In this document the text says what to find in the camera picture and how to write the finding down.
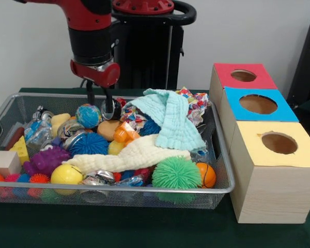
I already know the blue spiky ball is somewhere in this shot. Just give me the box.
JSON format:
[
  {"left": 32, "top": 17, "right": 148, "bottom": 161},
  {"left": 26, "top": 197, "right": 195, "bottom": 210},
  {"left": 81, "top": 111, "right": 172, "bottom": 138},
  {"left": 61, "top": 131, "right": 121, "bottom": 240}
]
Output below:
[
  {"left": 141, "top": 119, "right": 162, "bottom": 137},
  {"left": 69, "top": 133, "right": 110, "bottom": 157}
]

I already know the orange basketball toy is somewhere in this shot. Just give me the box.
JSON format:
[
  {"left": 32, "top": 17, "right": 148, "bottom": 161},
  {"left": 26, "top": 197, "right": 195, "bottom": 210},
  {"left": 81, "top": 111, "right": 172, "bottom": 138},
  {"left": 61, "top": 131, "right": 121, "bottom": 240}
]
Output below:
[{"left": 196, "top": 162, "right": 216, "bottom": 189}]

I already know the dark green table cloth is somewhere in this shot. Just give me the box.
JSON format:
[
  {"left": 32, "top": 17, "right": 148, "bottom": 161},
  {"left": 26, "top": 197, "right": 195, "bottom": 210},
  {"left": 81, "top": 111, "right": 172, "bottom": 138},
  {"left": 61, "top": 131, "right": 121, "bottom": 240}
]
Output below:
[{"left": 0, "top": 87, "right": 310, "bottom": 248}]

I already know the plain wooden block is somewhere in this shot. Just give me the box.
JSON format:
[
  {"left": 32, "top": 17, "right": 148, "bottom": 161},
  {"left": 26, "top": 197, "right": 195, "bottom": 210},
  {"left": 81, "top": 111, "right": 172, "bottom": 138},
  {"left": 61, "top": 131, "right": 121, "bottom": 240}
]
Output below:
[{"left": 0, "top": 150, "right": 22, "bottom": 177}]

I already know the purple plush toy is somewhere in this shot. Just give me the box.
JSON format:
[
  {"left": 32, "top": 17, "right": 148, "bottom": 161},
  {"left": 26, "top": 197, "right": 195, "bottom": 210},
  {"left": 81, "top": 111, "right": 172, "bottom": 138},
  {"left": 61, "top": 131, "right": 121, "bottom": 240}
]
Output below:
[{"left": 23, "top": 146, "right": 70, "bottom": 177}]

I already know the cream yellow cloth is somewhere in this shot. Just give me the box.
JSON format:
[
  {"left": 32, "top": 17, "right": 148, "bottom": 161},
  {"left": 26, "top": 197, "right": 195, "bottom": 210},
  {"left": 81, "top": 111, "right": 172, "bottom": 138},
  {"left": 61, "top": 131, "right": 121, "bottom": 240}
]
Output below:
[{"left": 62, "top": 134, "right": 192, "bottom": 174}]

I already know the yellow triangular block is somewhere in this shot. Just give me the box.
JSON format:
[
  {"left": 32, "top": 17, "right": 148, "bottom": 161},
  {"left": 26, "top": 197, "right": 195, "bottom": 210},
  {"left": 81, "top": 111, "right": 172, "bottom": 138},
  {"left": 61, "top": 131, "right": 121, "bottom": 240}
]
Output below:
[{"left": 9, "top": 135, "right": 29, "bottom": 165}]

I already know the black upright panel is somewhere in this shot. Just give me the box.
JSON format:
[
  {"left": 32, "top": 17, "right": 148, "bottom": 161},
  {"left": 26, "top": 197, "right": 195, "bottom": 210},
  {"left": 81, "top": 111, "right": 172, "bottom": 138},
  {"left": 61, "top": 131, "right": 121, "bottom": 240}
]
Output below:
[{"left": 287, "top": 17, "right": 310, "bottom": 122}]

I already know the clear mesh bin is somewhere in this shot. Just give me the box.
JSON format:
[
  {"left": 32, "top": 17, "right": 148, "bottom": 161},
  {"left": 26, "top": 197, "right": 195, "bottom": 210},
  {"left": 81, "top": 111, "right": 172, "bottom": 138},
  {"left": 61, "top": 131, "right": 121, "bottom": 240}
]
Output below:
[{"left": 0, "top": 93, "right": 236, "bottom": 208}]

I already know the yellow ball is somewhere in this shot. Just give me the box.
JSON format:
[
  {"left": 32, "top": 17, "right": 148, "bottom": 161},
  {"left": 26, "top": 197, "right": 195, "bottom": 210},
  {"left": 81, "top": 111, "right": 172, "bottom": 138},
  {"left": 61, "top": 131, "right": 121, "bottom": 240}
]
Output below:
[{"left": 51, "top": 164, "right": 83, "bottom": 196}]

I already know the mint green waffle cloth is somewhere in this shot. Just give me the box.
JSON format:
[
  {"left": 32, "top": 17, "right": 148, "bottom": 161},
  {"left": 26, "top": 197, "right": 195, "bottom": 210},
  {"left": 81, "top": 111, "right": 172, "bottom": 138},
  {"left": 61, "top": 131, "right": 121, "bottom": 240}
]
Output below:
[{"left": 127, "top": 88, "right": 208, "bottom": 153}]

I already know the blue globe ball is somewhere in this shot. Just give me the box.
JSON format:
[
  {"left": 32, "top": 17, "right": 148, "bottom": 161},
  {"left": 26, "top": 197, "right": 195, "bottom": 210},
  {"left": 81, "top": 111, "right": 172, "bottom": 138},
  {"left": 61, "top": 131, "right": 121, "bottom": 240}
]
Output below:
[{"left": 75, "top": 103, "right": 103, "bottom": 129}]

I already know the green spiky ball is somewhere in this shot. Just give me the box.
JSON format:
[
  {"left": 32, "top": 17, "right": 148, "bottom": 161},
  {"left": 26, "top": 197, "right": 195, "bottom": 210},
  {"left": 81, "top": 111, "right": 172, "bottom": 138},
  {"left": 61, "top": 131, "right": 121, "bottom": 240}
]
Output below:
[{"left": 152, "top": 157, "right": 203, "bottom": 203}]

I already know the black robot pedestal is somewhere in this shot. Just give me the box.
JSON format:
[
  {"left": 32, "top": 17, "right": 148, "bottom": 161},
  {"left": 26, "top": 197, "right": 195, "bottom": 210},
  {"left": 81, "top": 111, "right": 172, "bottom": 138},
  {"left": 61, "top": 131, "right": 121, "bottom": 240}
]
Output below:
[{"left": 111, "top": 0, "right": 197, "bottom": 89}]

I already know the wooden box with three holes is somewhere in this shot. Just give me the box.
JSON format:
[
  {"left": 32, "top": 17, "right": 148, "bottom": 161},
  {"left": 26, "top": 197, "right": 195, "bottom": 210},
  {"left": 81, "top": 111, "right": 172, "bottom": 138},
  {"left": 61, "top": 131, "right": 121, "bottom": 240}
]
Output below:
[{"left": 209, "top": 63, "right": 310, "bottom": 224}]

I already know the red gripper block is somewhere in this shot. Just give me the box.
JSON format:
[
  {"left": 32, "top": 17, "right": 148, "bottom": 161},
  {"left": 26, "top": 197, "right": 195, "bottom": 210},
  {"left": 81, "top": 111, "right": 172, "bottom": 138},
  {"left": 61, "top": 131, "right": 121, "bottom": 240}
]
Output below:
[{"left": 70, "top": 58, "right": 121, "bottom": 113}]

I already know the orange plastic toy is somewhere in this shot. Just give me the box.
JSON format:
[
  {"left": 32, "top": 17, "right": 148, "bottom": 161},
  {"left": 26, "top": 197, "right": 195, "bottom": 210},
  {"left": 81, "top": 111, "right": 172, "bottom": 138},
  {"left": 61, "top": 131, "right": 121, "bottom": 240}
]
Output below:
[{"left": 113, "top": 121, "right": 141, "bottom": 144}]

